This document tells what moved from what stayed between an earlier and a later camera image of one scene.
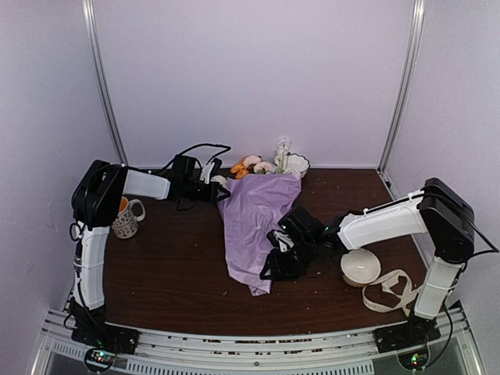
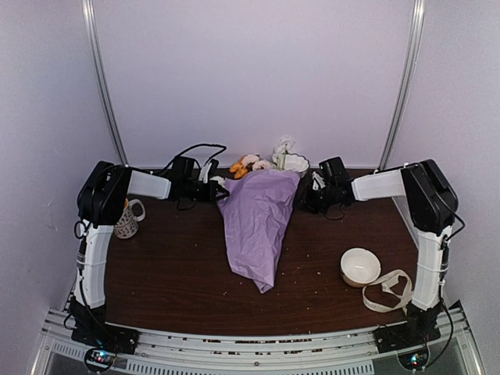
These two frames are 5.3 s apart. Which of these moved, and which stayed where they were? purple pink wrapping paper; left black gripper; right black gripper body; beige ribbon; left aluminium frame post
Moved: right black gripper body
Stayed: left black gripper; beige ribbon; purple pink wrapping paper; left aluminium frame post
